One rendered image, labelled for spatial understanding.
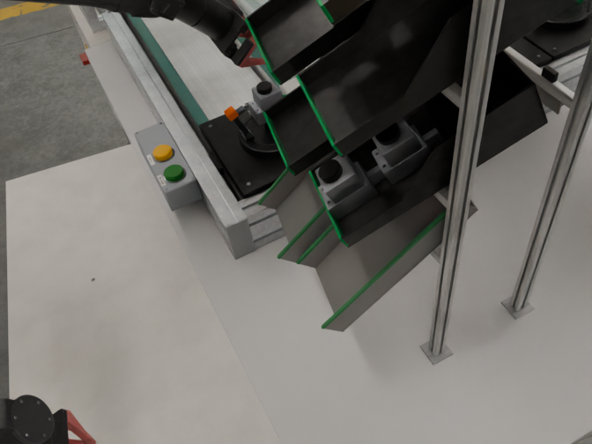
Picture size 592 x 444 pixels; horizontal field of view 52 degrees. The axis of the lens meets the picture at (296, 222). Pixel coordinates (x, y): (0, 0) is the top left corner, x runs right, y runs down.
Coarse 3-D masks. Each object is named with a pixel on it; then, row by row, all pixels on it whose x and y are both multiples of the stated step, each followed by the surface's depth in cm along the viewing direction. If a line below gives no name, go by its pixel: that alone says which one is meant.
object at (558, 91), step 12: (516, 60) 78; (528, 60) 77; (528, 72) 77; (540, 72) 75; (456, 84) 63; (540, 84) 75; (552, 84) 74; (456, 96) 62; (564, 96) 73; (444, 192) 75; (444, 204) 75
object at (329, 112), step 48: (384, 0) 67; (432, 0) 68; (528, 0) 57; (576, 0) 58; (336, 48) 70; (384, 48) 69; (432, 48) 58; (336, 96) 69; (384, 96) 65; (432, 96) 62; (336, 144) 63
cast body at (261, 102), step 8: (256, 88) 115; (264, 88) 114; (272, 88) 116; (256, 96) 115; (264, 96) 114; (272, 96) 115; (280, 96) 116; (248, 104) 118; (256, 104) 118; (264, 104) 115; (272, 104) 116; (256, 112) 116; (256, 120) 118; (264, 120) 118
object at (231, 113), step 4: (228, 108) 115; (232, 108) 115; (240, 108) 116; (244, 108) 116; (224, 112) 115; (228, 112) 115; (232, 112) 114; (236, 112) 115; (240, 112) 116; (228, 116) 115; (232, 116) 115; (236, 116) 115; (232, 120) 116; (236, 120) 116; (236, 124) 117; (240, 124) 118; (240, 128) 118; (244, 128) 119; (244, 132) 119; (248, 132) 120
